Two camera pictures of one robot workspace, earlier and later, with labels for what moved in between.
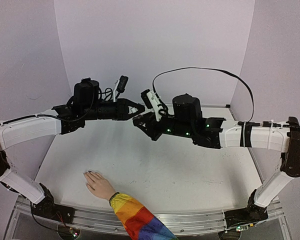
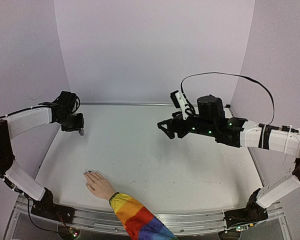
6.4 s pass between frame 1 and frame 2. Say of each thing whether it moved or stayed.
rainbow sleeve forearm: stayed
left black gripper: moved
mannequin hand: stayed
